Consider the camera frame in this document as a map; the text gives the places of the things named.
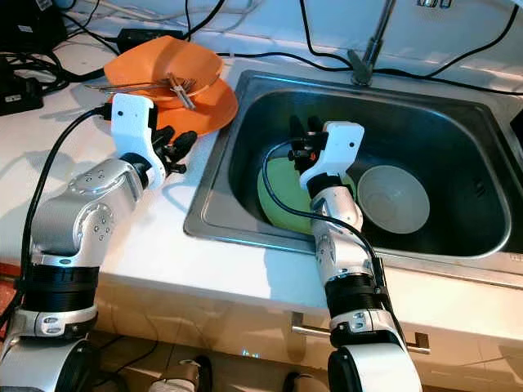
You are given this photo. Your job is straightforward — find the black electronics box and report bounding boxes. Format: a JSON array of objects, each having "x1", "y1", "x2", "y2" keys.
[{"x1": 0, "y1": 0, "x2": 68, "y2": 54}]

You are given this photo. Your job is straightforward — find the orange plastic plate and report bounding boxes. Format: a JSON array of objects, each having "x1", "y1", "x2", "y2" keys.
[{"x1": 106, "y1": 78, "x2": 239, "y2": 137}]

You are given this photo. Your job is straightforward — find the green plate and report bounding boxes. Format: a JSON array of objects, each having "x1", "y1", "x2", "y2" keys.
[{"x1": 257, "y1": 155, "x2": 359, "y2": 235}]

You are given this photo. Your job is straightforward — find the orange plastic bowl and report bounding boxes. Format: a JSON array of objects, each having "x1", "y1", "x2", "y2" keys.
[{"x1": 104, "y1": 35, "x2": 223, "y2": 103}]

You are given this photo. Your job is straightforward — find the black power strip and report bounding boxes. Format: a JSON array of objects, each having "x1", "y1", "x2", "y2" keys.
[{"x1": 0, "y1": 53, "x2": 43, "y2": 115}]

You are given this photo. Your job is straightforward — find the orange plastic bag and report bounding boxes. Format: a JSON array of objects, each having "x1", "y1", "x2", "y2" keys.
[{"x1": 0, "y1": 261, "x2": 21, "y2": 327}]

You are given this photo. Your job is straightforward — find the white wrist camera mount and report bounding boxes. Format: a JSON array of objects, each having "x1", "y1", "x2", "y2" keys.
[
  {"x1": 300, "y1": 121, "x2": 366, "y2": 197},
  {"x1": 110, "y1": 92, "x2": 167, "y2": 190}
]

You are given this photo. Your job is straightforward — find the long black counter cable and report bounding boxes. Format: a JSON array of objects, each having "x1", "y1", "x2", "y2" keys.
[{"x1": 212, "y1": 49, "x2": 523, "y2": 99}]

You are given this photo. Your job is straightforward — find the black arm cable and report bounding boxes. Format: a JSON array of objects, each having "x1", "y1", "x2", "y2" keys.
[
  {"x1": 4, "y1": 105, "x2": 115, "y2": 327},
  {"x1": 261, "y1": 139, "x2": 391, "y2": 295}
]

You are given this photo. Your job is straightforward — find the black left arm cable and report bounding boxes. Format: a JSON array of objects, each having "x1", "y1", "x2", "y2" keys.
[{"x1": 4, "y1": 105, "x2": 115, "y2": 327}]

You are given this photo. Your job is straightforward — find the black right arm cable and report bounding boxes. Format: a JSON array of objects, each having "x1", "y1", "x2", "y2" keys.
[{"x1": 261, "y1": 139, "x2": 391, "y2": 295}]

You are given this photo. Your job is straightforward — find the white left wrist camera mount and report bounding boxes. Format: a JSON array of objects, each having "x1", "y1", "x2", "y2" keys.
[{"x1": 110, "y1": 92, "x2": 167, "y2": 190}]

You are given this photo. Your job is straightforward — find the grey right robot foot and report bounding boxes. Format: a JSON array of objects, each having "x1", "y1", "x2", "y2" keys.
[{"x1": 282, "y1": 372, "x2": 328, "y2": 392}]

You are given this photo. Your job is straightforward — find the tall black appliance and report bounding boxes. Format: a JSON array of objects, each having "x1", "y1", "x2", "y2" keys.
[{"x1": 508, "y1": 106, "x2": 523, "y2": 152}]

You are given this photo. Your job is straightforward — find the stainless steel sink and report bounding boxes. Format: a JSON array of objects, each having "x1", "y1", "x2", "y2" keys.
[{"x1": 184, "y1": 69, "x2": 523, "y2": 278}]

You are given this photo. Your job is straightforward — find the grey round bowl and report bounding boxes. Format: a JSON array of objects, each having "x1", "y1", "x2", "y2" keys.
[{"x1": 356, "y1": 165, "x2": 431, "y2": 235}]

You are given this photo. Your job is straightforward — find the grey robot foot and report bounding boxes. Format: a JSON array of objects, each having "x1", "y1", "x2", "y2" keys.
[
  {"x1": 159, "y1": 355, "x2": 213, "y2": 392},
  {"x1": 282, "y1": 372, "x2": 328, "y2": 392}
]

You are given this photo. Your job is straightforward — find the grey left robot foot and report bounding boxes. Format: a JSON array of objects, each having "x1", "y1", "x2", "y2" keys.
[{"x1": 159, "y1": 355, "x2": 213, "y2": 392}]

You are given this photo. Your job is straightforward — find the white kitchen cabinet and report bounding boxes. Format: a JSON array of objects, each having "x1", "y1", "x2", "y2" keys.
[{"x1": 0, "y1": 261, "x2": 523, "y2": 392}]

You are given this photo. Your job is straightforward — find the metal fork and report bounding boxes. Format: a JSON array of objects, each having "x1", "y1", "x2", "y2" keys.
[{"x1": 166, "y1": 72, "x2": 199, "y2": 111}]

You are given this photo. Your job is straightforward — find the black power adapter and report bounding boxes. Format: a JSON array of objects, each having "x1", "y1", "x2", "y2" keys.
[{"x1": 117, "y1": 29, "x2": 185, "y2": 48}]

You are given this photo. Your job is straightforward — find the metal sink faucet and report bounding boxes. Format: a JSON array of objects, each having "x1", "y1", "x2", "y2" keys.
[{"x1": 347, "y1": 0, "x2": 397, "y2": 87}]

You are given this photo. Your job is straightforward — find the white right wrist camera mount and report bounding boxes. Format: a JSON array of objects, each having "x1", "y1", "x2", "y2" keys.
[{"x1": 300, "y1": 121, "x2": 366, "y2": 197}]

